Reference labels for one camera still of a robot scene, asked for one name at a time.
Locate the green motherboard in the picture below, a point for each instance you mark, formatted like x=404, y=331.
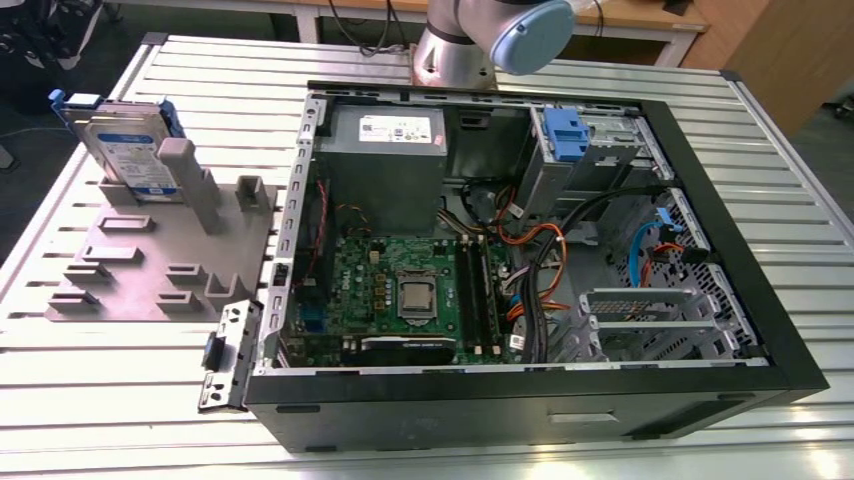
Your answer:
x=373, y=250

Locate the black table corner cap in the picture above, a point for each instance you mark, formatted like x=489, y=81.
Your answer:
x=730, y=75
x=155, y=39

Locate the black graphics card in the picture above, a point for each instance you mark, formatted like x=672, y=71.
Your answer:
x=407, y=351

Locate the silver CPU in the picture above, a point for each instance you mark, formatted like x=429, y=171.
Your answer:
x=417, y=297

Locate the blue plastic bay latch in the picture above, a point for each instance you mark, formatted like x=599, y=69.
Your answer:
x=563, y=125

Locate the black PC case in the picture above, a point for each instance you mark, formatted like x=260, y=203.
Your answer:
x=467, y=415

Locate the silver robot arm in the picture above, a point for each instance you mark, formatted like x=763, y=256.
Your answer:
x=453, y=55

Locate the silver slot retention bracket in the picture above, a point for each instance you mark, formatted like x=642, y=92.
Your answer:
x=239, y=345

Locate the hard disk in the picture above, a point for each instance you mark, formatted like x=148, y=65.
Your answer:
x=129, y=160

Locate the wooden cabinet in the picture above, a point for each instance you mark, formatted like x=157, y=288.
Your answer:
x=787, y=50

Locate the black RAM slot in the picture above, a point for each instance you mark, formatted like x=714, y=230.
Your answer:
x=471, y=295
x=488, y=295

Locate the CPU socket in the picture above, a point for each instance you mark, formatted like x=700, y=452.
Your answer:
x=419, y=319

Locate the wooden desk white frame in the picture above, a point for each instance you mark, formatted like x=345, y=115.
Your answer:
x=634, y=17

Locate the grey parts rack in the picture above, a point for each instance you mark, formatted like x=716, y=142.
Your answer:
x=167, y=250

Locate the silver optical drive cage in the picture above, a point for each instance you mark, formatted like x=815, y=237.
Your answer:
x=580, y=175

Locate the silver power supply unit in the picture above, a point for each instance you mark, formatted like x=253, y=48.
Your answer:
x=380, y=190

